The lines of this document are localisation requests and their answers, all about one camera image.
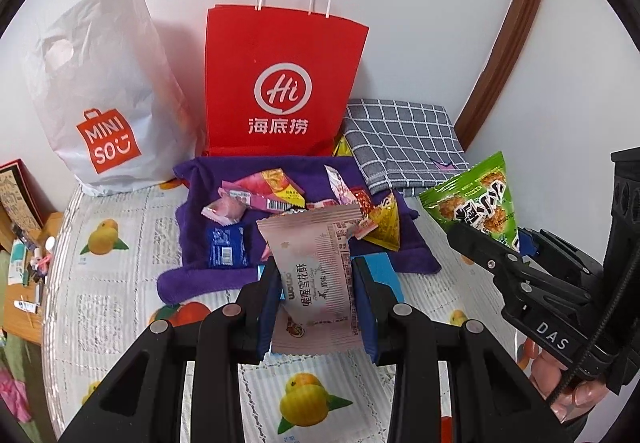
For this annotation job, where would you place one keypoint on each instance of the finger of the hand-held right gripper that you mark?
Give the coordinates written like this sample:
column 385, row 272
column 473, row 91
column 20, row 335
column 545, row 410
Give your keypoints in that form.
column 560, row 258
column 490, row 258

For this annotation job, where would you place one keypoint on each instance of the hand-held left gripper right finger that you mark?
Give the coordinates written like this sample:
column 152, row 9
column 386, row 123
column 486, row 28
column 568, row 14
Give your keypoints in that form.
column 365, row 313

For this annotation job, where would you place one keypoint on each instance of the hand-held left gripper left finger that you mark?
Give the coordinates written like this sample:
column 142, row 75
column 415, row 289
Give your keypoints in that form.
column 270, row 313

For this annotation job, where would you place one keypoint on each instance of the pale pink pastry packet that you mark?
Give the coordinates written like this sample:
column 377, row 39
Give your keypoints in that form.
column 315, row 283

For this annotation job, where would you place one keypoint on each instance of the green snack bag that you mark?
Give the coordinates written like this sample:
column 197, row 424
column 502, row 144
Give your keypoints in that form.
column 475, row 203

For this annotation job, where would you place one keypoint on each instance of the blue cookie packet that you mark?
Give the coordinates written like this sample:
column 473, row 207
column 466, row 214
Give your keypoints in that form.
column 227, row 248

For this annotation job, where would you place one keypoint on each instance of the small pink red candy packet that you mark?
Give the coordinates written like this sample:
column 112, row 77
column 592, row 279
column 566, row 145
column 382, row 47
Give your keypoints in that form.
column 366, row 227

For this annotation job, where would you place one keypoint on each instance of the yellow snack packet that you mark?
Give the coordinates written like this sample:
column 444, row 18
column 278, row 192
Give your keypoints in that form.
column 387, row 223

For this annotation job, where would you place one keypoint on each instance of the small pale pink candy packet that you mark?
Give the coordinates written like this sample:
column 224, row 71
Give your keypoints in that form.
column 225, row 211

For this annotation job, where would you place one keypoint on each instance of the small red snack packet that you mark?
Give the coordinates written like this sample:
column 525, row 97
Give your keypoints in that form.
column 362, row 200

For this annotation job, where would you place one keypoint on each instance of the dark pink snack packet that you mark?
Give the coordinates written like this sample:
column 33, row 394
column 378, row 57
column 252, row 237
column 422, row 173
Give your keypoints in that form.
column 265, row 185

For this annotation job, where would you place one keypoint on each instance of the long pink stick packet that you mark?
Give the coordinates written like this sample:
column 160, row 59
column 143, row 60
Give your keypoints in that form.
column 337, row 185

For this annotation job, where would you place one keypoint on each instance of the person's right hand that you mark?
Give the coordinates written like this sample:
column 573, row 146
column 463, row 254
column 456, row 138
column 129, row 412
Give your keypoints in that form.
column 547, row 375

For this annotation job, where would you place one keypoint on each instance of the blue tissue box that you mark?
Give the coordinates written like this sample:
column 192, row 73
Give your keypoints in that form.
column 387, row 273

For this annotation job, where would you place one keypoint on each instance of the purple towel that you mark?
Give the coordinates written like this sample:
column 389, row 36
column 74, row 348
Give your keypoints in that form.
column 200, row 223

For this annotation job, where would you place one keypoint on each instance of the grey checked folded cloth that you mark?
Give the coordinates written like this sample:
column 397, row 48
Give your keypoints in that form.
column 400, row 138

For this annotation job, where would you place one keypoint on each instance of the fruit print tablecloth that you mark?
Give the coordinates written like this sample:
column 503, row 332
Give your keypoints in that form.
column 125, row 273

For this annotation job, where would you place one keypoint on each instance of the yellow plastic wrapper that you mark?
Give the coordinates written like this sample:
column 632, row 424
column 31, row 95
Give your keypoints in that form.
column 342, row 147

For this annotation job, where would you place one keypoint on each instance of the wooden side table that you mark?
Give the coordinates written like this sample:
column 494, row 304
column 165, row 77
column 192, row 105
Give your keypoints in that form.
column 30, row 329

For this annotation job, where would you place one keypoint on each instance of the small white tube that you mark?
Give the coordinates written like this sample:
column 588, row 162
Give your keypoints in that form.
column 26, row 306

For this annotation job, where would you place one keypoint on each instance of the green cloth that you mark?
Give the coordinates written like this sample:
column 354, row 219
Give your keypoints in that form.
column 20, row 373

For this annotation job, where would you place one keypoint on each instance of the teal white packet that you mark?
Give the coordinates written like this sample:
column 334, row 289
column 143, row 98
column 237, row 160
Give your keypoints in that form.
column 17, row 263

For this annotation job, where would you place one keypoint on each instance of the red paper bag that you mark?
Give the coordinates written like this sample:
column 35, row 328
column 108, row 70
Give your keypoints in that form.
column 280, row 48

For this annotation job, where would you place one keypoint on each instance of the white plastic shopping bag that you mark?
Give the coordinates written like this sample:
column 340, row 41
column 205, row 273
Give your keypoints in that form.
column 125, row 88

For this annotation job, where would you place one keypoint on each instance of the brown patterned book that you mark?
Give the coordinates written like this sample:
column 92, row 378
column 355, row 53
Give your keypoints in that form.
column 17, row 198

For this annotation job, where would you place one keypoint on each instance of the brown wooden door frame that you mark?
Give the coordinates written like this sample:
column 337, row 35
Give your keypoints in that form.
column 515, row 23

